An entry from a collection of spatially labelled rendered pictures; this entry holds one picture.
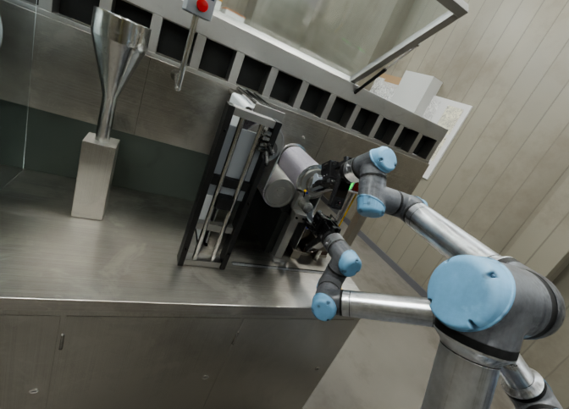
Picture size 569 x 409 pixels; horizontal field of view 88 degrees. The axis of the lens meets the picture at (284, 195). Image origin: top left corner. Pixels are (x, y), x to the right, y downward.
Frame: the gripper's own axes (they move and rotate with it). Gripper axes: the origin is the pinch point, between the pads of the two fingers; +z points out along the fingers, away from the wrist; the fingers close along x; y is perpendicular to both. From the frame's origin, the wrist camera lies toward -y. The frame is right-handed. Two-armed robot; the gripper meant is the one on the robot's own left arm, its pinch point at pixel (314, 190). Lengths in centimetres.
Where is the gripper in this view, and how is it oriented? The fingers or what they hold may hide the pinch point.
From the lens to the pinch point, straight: 110.5
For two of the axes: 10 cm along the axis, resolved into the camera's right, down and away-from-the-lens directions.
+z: -4.9, 1.9, 8.5
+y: 0.9, -9.6, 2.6
